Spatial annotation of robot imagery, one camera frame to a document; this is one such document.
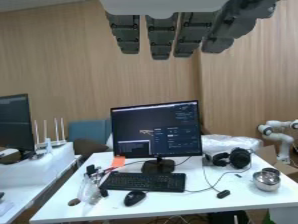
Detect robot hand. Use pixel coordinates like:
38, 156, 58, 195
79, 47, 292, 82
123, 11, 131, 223
99, 0, 281, 61

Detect black computer monitor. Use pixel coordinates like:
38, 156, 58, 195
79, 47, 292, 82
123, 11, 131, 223
0, 93, 36, 153
110, 99, 204, 174

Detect blue chair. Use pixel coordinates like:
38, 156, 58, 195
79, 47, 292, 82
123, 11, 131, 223
67, 118, 114, 145

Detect white plastic bag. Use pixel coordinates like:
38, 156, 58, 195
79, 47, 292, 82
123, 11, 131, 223
201, 133, 265, 158

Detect orange sticky note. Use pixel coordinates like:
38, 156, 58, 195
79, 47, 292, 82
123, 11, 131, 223
110, 155, 128, 169

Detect white router with antennas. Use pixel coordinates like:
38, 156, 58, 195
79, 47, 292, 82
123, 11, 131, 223
32, 117, 70, 153

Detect black headphones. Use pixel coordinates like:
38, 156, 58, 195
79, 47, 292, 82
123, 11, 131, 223
211, 147, 255, 170

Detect small white jointed device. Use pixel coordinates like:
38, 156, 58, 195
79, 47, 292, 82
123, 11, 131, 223
257, 118, 298, 165

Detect cardboard box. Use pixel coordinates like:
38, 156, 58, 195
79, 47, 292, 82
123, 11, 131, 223
256, 144, 298, 182

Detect black keyboard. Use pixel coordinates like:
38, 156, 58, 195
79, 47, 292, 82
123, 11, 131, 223
100, 171, 188, 194

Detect black computer mouse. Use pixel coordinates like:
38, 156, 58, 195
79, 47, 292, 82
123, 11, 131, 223
123, 190, 148, 207

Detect metal bowl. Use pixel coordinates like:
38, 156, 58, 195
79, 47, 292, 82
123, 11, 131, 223
252, 167, 282, 193

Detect clear plastic bag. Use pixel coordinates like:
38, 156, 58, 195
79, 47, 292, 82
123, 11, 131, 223
76, 173, 104, 206

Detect white desk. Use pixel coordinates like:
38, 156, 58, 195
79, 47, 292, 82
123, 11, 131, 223
0, 154, 84, 224
28, 146, 298, 224

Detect small black cable plug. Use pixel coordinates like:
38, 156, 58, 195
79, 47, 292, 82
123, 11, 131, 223
216, 188, 233, 200

